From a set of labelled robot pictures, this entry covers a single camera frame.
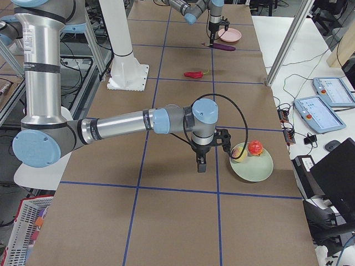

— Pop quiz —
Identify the white plastic basket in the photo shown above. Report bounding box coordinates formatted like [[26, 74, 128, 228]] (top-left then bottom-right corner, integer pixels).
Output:
[[1, 196, 53, 265]]

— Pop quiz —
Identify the purple eggplant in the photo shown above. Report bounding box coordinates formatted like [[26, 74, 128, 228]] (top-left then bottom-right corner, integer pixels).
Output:
[[203, 43, 236, 52]]

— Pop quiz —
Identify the black laptop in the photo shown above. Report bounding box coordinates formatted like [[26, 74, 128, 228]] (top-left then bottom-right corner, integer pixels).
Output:
[[311, 137, 354, 216]]

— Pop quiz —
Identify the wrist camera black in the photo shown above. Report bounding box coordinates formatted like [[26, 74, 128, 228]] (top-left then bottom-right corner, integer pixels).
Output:
[[210, 129, 231, 154], [220, 17, 230, 31]]

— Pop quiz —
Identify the green plate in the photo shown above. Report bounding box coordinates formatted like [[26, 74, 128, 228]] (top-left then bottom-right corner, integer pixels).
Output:
[[230, 148, 273, 182]]

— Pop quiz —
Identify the teach pendant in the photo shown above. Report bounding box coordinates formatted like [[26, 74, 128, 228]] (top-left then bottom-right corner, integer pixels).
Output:
[[294, 96, 346, 134], [313, 77, 354, 108]]

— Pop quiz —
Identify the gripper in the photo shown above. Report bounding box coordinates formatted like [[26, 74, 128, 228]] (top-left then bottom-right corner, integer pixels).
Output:
[[209, 24, 220, 46], [193, 144, 211, 172]]

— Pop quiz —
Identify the pink plate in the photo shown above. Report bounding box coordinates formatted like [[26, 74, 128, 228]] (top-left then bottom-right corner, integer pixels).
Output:
[[218, 28, 242, 43]]

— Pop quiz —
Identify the red chili pepper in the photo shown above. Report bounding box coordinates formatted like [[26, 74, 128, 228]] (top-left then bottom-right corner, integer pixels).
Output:
[[184, 70, 209, 79]]

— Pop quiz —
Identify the aluminium frame post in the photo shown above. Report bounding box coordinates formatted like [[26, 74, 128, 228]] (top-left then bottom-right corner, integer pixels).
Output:
[[265, 0, 314, 87]]

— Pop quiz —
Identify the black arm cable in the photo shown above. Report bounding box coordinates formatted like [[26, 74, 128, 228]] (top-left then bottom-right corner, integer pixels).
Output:
[[169, 94, 249, 159]]

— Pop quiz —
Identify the yellow-red peach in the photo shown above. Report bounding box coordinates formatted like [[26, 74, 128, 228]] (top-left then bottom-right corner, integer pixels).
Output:
[[232, 146, 247, 163]]

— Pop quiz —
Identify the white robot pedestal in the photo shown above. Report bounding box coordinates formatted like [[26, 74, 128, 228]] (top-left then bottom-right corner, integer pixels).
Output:
[[99, 0, 149, 91]]

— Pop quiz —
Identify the front teach pendant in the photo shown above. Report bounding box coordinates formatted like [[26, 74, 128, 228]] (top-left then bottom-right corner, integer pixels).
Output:
[[294, 96, 346, 134]]

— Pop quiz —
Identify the rear teach pendant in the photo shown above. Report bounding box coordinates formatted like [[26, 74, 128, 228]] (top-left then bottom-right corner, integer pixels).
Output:
[[313, 77, 354, 108]]

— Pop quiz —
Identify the black computer mouse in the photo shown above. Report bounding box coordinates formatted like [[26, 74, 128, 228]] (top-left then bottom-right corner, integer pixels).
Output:
[[324, 140, 341, 152]]

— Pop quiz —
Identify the orange terminal block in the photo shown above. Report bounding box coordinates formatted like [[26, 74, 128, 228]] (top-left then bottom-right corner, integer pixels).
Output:
[[277, 108, 290, 122]]

